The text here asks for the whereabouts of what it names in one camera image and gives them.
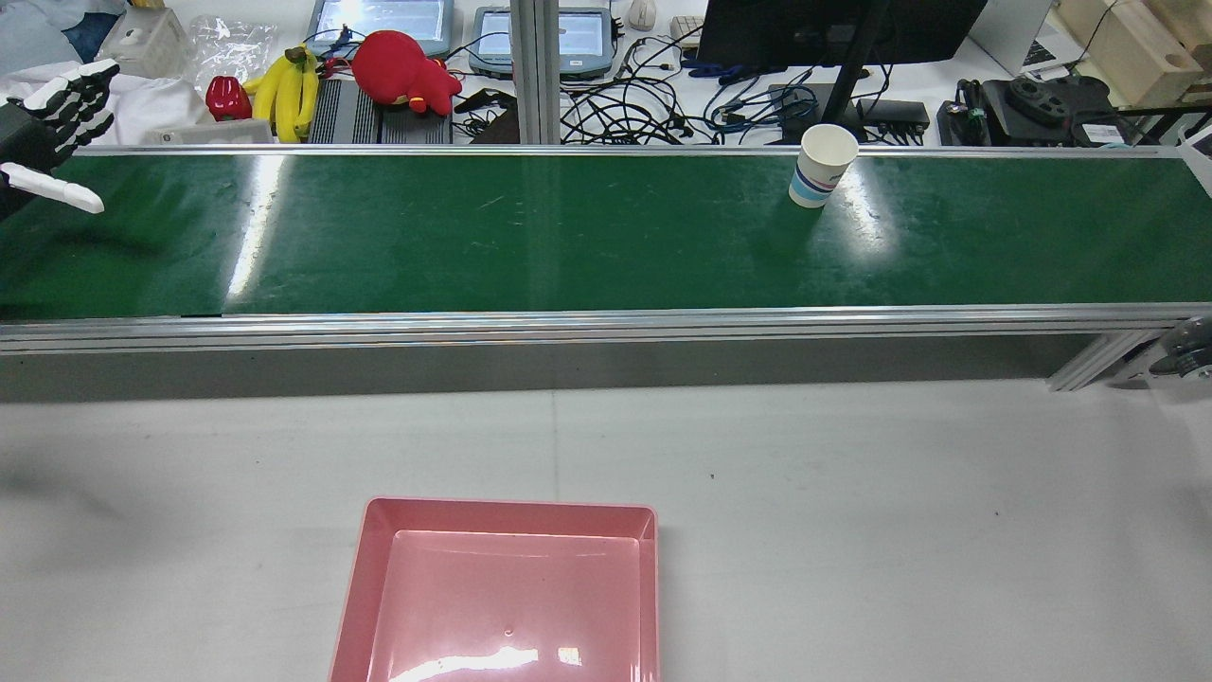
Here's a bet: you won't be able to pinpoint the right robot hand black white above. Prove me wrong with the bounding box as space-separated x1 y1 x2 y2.
1149 315 1212 382

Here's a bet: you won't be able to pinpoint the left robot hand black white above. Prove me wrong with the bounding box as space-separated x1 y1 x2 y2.
0 59 121 221

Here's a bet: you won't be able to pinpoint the white paper cup blue stripes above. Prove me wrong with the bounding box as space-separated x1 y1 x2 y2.
789 124 860 209

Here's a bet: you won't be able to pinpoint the pink plastic basket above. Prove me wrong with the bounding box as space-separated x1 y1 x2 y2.
329 496 660 682

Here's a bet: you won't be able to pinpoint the aluminium conveyor leg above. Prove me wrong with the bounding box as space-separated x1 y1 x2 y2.
1046 330 1153 392

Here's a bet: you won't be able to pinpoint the blue cloth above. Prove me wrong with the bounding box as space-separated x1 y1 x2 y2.
0 0 124 77

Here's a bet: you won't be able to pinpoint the white cloth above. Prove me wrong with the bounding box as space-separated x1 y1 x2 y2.
0 74 214 145

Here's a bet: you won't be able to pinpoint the white plastic box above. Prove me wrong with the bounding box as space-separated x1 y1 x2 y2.
99 8 187 79

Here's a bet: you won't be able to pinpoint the red toy pepper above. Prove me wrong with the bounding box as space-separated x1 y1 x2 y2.
205 76 254 122

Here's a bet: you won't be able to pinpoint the clear plastic bag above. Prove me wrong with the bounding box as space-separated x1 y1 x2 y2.
185 14 278 91

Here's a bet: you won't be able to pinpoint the yellow banana bunch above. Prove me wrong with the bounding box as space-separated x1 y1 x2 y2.
243 45 321 143

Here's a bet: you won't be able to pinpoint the black robot flange part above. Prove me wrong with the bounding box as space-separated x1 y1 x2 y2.
937 76 1137 148

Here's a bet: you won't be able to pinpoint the wooden box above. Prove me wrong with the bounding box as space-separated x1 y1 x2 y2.
1056 0 1212 107

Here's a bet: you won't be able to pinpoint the black ribbed metal box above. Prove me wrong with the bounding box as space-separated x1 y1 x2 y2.
308 78 454 145

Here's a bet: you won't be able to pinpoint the silver laptop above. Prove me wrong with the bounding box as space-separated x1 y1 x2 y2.
968 0 1090 77

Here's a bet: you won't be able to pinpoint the grey teach pendant tablet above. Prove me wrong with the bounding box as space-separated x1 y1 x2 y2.
469 5 616 80
305 0 455 58

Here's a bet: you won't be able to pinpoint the black power hub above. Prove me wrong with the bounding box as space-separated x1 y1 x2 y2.
857 98 931 145

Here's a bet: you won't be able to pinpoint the red plush toy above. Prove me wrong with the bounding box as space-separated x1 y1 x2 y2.
350 30 463 117

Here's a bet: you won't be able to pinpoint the black handheld tool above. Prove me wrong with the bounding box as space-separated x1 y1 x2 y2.
454 87 520 145

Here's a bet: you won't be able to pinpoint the black computer monitor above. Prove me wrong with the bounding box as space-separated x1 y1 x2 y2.
696 0 990 145

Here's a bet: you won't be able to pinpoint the green belt conveyor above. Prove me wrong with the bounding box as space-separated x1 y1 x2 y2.
0 144 1212 404

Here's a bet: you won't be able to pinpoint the blue cable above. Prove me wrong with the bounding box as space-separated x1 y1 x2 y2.
682 57 817 131

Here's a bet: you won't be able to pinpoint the aluminium profile post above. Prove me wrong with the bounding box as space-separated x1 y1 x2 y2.
509 0 561 145

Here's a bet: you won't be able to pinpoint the black cable tangle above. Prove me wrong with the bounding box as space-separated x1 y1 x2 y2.
559 36 721 145

